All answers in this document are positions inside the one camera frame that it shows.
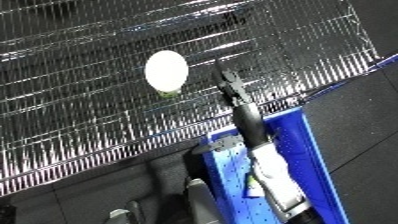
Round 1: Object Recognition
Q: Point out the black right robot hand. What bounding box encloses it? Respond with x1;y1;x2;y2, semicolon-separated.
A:
190;59;272;154

